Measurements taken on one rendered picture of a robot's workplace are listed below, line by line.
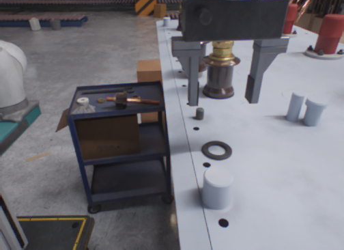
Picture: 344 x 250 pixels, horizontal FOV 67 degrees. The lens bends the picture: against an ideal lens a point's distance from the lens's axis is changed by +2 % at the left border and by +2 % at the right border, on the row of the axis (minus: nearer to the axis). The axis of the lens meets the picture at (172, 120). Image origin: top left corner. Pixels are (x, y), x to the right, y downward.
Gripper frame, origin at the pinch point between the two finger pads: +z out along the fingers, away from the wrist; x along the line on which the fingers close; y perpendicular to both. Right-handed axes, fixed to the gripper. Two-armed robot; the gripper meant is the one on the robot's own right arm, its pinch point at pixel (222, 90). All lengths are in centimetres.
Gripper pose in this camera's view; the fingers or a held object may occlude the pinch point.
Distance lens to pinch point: 41.4
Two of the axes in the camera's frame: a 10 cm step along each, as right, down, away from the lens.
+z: 0.1, 8.6, 5.1
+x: 10.0, -0.5, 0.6
